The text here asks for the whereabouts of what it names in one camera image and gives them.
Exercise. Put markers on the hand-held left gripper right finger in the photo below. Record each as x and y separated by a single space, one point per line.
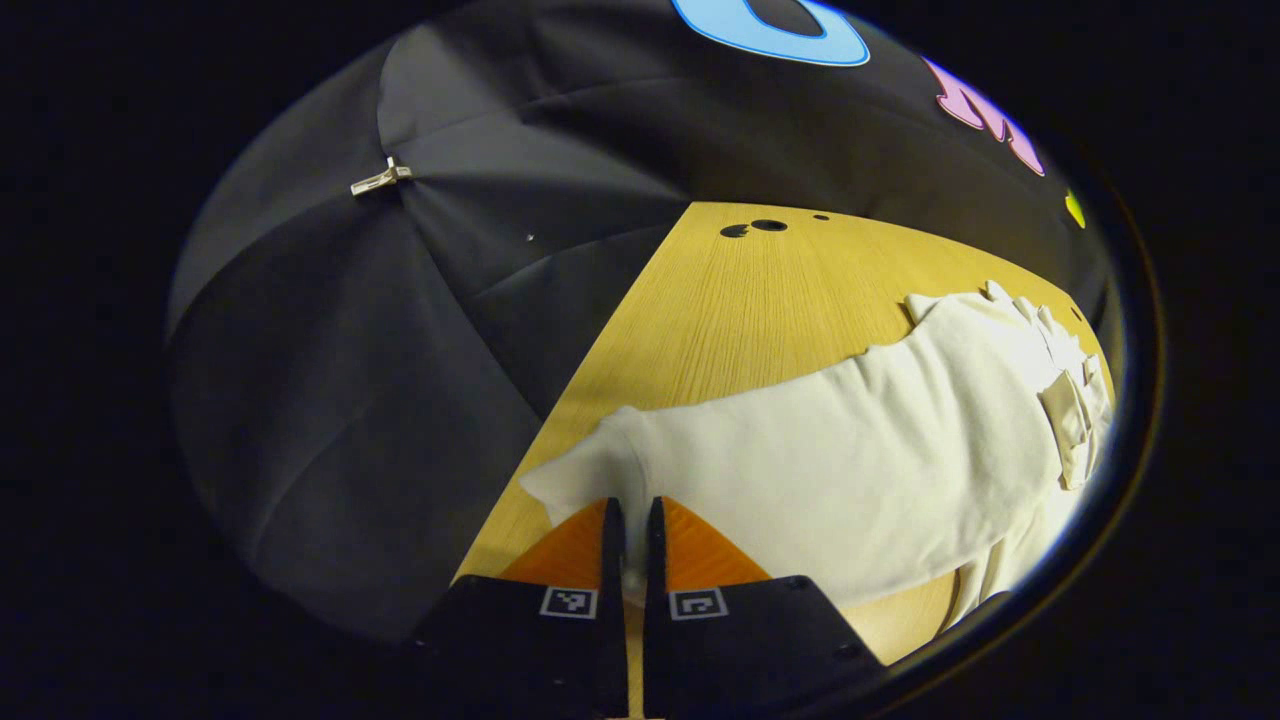
655 560

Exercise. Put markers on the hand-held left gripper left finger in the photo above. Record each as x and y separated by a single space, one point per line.
614 560

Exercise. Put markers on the cream white sweatshirt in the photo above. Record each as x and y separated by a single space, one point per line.
850 450

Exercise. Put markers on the black backdrop cloth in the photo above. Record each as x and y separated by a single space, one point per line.
330 400

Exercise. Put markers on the silver metal clip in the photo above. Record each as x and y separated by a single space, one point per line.
380 178

